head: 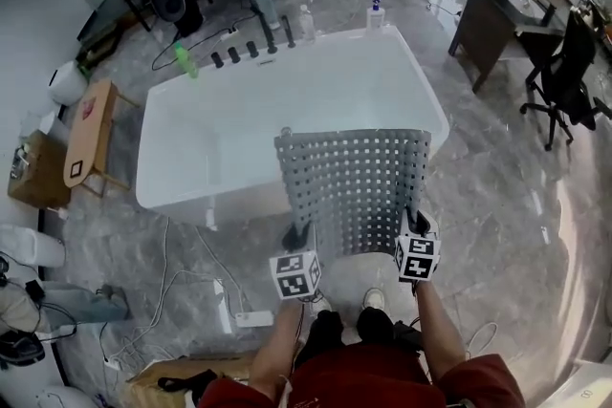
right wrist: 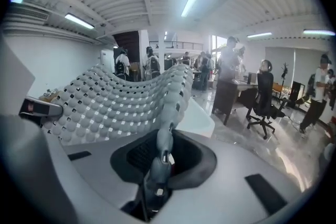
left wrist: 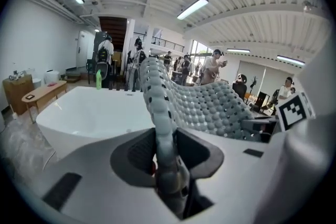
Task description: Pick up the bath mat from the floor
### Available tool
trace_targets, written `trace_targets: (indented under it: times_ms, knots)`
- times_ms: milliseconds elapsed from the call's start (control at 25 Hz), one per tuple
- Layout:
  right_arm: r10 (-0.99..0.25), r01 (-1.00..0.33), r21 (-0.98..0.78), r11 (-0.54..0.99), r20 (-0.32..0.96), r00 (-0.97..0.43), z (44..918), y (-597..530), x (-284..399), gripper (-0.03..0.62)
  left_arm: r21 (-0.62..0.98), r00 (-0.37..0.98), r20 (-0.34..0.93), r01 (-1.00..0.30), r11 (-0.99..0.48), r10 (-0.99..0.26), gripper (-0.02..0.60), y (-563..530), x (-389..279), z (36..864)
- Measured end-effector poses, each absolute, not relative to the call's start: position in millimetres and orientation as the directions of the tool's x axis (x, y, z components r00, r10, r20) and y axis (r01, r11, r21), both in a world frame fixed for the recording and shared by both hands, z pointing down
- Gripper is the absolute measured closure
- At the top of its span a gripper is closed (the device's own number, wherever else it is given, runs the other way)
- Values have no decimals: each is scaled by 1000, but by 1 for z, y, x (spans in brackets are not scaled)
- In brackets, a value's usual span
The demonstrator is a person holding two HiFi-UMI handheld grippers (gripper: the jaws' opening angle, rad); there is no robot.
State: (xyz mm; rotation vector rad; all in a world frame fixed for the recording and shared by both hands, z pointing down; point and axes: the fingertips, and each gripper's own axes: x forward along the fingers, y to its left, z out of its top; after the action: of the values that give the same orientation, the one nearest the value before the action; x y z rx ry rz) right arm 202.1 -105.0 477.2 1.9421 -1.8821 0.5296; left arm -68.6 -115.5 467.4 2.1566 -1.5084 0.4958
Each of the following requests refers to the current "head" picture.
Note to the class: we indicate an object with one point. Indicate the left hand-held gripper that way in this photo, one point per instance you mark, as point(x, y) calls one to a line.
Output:
point(294, 277)

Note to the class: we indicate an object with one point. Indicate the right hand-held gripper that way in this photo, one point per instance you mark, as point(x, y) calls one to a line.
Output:
point(416, 260)

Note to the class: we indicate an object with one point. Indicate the grey perforated bath mat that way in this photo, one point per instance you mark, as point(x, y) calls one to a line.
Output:
point(354, 186)

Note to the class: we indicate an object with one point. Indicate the white bathtub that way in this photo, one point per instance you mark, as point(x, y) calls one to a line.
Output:
point(287, 95)

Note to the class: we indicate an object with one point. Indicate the person's left forearm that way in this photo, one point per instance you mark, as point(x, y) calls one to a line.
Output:
point(277, 339)

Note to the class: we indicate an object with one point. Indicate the person's right forearm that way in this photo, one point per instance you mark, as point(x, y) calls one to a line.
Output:
point(440, 325)

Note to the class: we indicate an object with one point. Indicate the grey marble floor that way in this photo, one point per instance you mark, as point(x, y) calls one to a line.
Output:
point(502, 205)

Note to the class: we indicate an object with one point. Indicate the short black peg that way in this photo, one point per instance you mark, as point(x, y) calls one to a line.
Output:
point(252, 50)
point(233, 55)
point(217, 61)

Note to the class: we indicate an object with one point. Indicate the tall black peg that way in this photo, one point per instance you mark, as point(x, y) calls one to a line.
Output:
point(268, 33)

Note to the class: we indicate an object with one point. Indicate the person's left white shoe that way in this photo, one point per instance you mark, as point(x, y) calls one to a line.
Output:
point(321, 305)

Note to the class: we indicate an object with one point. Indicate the person's white shoe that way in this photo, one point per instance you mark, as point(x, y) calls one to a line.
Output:
point(321, 305)
point(374, 298)

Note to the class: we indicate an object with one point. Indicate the person's right white shoe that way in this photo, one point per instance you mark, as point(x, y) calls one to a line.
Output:
point(374, 298)

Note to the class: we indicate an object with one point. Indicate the white power strip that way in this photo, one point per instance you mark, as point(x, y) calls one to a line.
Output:
point(254, 318)

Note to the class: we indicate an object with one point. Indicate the person's black trousers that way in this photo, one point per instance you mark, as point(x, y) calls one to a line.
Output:
point(373, 327)

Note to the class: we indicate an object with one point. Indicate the person's red shirt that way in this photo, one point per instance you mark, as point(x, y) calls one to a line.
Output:
point(363, 377)

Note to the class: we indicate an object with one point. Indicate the black office chair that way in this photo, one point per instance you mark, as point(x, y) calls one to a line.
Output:
point(569, 86)

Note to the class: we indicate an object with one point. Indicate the large cardboard box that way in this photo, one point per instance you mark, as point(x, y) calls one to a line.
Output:
point(148, 387)

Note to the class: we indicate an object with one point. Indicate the green plastic bottle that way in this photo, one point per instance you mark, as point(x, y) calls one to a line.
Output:
point(186, 59)

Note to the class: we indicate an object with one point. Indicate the white pump bottle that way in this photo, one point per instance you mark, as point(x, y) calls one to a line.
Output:
point(376, 16)

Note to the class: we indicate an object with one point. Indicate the dark wooden desk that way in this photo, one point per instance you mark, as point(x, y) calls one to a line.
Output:
point(487, 24)

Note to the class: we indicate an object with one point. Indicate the clear water bottle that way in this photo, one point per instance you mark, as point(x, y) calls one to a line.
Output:
point(307, 26)

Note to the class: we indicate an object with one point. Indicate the white plug adapter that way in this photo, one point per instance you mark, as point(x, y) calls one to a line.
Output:
point(113, 363)

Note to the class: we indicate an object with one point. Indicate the oval wooden table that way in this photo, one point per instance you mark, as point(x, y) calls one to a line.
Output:
point(91, 134)

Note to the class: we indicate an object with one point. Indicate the white carton box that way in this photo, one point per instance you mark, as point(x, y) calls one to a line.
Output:
point(588, 389)

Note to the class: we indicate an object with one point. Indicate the white toilet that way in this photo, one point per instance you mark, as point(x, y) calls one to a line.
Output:
point(62, 399)
point(33, 246)

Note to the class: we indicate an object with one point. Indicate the metal shelf rack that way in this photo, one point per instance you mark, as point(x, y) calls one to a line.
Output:
point(597, 19)

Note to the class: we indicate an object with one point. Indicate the white rounded appliance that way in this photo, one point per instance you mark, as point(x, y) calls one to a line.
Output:
point(68, 83)

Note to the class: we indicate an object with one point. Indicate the dark glass panel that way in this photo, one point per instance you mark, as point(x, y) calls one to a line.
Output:
point(105, 24)

